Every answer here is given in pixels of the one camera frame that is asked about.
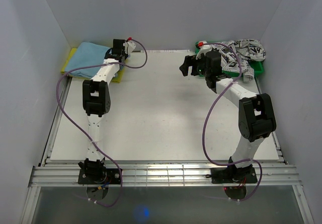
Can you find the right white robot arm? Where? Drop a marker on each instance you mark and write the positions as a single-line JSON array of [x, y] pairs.
[[256, 119]]

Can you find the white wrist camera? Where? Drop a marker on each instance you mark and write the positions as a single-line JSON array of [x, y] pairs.
[[129, 46], [203, 47]]

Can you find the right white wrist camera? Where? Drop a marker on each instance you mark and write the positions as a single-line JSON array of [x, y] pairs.
[[203, 47]]

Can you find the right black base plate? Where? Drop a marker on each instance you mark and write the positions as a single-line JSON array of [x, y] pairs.
[[231, 175]]

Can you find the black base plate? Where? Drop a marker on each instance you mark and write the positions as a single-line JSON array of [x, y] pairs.
[[231, 175], [114, 176]]

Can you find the newspaper print trousers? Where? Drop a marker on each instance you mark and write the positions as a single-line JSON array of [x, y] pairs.
[[247, 50]]

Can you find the light blue trousers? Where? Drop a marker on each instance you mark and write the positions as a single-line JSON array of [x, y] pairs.
[[88, 60]]

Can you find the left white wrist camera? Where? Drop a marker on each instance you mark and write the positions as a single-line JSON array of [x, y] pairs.
[[129, 46]]

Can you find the green plastic bin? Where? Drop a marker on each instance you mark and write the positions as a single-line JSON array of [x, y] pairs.
[[257, 66]]

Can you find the aluminium mounting rail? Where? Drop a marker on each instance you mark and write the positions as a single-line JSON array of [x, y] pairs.
[[161, 175]]

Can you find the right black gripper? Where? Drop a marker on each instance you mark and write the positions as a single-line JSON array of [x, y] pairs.
[[190, 61]]

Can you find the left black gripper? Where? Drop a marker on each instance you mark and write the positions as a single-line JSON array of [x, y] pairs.
[[125, 54]]

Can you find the folded yellow trousers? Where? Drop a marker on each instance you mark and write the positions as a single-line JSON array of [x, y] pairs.
[[66, 65]]

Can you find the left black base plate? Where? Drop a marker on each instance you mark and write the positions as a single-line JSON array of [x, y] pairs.
[[114, 176]]

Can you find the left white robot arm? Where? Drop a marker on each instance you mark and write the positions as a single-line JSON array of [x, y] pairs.
[[97, 103]]

